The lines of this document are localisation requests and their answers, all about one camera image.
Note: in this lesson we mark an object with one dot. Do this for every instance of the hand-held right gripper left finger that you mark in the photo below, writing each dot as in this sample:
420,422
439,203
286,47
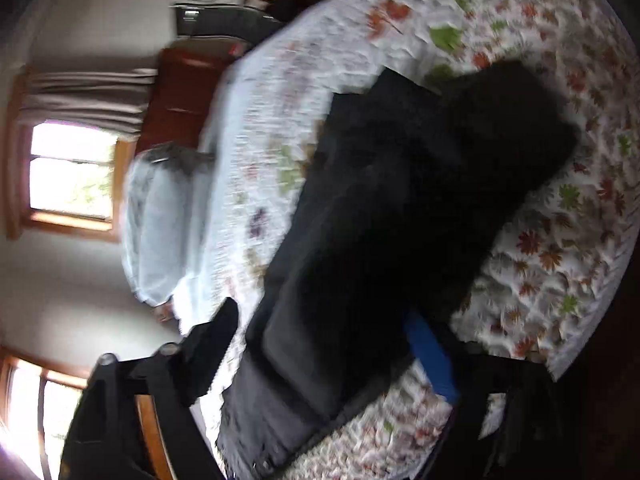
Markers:
210,355

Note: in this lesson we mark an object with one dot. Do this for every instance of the grey pillow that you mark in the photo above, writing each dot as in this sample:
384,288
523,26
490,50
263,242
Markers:
175,156

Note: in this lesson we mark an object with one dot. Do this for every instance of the wood framed window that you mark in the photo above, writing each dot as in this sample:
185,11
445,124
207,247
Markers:
70,170
30,410

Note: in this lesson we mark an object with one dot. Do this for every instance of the reddish wooden dresser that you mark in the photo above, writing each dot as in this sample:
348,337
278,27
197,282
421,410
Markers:
185,95

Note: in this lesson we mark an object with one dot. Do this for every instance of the floral leaf print quilt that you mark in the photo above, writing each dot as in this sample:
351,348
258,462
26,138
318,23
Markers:
550,240

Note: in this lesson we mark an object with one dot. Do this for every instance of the pink patterned cloth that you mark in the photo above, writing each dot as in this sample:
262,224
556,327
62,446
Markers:
165,311

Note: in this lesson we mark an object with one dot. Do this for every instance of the dark flat object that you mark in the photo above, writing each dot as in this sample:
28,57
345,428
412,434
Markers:
225,22

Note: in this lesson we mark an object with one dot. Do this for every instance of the white bed sheet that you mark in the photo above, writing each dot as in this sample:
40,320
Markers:
210,125

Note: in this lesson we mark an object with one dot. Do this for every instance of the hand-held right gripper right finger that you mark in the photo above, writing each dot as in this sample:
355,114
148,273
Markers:
430,360

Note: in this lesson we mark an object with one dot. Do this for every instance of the light blue pillow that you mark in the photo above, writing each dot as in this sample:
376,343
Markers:
160,230

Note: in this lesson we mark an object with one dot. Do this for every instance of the black jacket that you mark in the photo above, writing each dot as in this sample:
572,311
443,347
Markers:
375,210

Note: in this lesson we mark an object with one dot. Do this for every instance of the beige window curtain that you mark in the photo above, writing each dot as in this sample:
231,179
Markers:
85,97

